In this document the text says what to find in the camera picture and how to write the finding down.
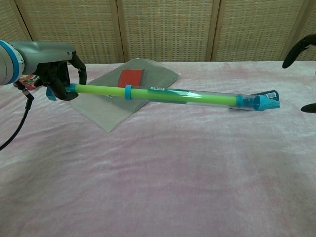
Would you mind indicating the translucent grey plastic bag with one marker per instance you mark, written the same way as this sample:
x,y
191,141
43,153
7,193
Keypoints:
x,y
158,77

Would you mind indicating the woven wicker folding screen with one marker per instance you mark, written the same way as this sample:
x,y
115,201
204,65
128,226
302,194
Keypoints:
x,y
168,29

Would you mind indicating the clear plastic tube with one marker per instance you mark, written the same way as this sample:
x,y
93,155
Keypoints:
x,y
265,103

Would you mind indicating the left black grey robot hand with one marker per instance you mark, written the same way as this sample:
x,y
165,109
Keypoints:
x,y
47,53

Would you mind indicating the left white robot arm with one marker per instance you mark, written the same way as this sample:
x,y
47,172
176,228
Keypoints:
x,y
8,64

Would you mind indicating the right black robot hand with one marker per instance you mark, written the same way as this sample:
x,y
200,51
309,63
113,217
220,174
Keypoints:
x,y
300,45

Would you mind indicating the pink plush table cloth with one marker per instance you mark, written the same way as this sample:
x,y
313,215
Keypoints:
x,y
158,185

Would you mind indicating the dark blue spray bottle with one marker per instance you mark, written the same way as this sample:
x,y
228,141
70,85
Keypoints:
x,y
271,94

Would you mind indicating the red snack pouch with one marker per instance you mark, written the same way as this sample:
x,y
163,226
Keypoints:
x,y
29,82

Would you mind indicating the flat red box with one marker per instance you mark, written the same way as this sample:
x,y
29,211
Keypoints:
x,y
130,77

